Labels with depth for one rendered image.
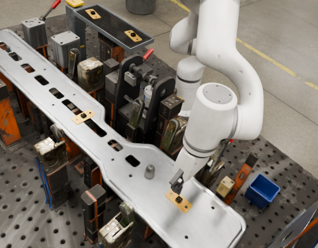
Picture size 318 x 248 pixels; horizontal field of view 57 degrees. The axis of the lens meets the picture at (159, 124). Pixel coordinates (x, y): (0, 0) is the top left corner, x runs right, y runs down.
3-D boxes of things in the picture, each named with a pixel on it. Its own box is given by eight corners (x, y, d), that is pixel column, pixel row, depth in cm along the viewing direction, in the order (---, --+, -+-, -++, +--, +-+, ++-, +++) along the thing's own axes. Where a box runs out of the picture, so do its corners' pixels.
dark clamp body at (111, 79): (97, 138, 141) (96, 75, 114) (118, 125, 149) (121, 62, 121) (112, 152, 137) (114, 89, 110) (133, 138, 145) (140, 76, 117)
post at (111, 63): (102, 128, 146) (102, 61, 117) (110, 123, 149) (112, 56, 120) (109, 134, 144) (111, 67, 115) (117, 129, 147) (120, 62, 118)
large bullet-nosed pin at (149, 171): (142, 177, 96) (143, 165, 91) (148, 171, 98) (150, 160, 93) (148, 183, 95) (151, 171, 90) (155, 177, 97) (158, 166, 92)
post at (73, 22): (71, 78, 168) (63, 4, 136) (81, 74, 172) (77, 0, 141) (79, 85, 165) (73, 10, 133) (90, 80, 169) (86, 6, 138)
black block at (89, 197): (77, 236, 108) (70, 197, 87) (100, 217, 114) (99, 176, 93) (90, 252, 105) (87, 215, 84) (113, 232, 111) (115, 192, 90)
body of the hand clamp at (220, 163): (179, 212, 120) (200, 162, 95) (190, 201, 124) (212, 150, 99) (191, 222, 118) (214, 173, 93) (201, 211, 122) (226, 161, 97)
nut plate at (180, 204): (164, 195, 91) (165, 193, 90) (172, 188, 93) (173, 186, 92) (185, 214, 87) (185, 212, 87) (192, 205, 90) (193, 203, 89)
